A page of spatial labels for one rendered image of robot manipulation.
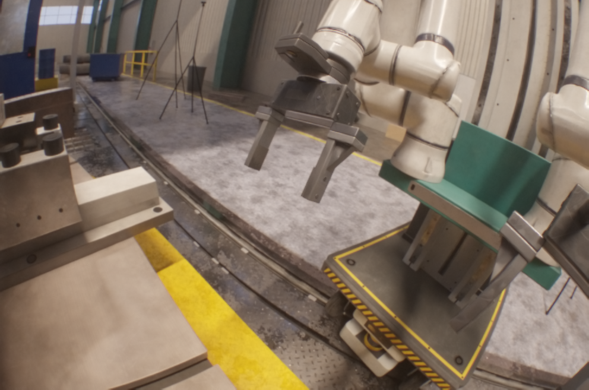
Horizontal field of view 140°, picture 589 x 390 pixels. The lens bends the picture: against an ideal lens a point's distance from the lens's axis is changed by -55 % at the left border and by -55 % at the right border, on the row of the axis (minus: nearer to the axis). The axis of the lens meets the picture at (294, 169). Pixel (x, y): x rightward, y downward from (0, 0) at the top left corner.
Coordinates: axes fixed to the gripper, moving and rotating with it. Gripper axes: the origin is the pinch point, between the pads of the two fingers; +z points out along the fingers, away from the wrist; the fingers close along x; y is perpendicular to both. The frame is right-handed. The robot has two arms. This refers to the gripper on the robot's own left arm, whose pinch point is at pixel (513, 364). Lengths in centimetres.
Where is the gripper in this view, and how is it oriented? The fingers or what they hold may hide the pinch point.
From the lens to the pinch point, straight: 24.6
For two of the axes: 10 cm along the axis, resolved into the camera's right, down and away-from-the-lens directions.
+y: -7.2, -3.6, -5.9
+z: -5.9, 7.7, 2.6
